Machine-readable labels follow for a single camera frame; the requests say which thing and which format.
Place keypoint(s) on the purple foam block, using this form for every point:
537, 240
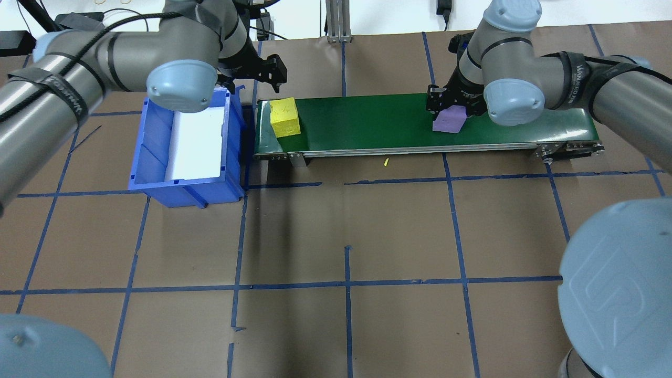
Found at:
449, 121

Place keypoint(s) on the yellow foam block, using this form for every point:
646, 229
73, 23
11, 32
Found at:
283, 118

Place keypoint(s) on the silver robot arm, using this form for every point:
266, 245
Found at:
577, 79
131, 52

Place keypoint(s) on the black adapter box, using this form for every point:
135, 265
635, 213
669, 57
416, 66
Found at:
264, 26

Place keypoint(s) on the green conveyor belt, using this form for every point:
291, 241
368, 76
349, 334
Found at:
367, 121

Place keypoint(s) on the black power plug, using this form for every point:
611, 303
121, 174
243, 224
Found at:
443, 6

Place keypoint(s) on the blue plastic storage bin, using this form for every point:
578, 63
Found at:
210, 191

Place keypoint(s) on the black device with tripod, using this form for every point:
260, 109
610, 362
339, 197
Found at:
79, 21

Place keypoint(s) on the flat black box device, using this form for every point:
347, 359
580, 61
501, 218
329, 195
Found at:
13, 43

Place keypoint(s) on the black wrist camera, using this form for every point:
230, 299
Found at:
459, 43
254, 3

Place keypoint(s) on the aluminium extrusion post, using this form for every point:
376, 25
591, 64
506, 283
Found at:
338, 21

